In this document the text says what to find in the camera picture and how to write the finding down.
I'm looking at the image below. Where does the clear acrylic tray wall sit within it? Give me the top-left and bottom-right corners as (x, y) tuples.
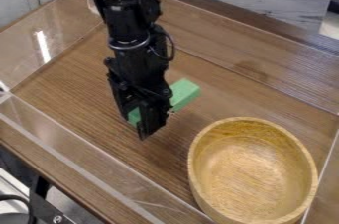
(0, 82), (213, 224)

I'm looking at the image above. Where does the black table leg bracket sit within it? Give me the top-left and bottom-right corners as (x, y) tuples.
(29, 176), (76, 224)

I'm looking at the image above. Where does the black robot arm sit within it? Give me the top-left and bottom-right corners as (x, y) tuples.
(92, 0), (174, 139)

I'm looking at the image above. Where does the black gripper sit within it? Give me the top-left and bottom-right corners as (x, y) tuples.
(104, 25), (174, 140)

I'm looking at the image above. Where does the green rectangular block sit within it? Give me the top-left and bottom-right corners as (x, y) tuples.
(126, 78), (201, 126)

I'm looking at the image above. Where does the brown wooden bowl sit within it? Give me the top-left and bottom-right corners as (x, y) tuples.
(186, 117), (317, 224)

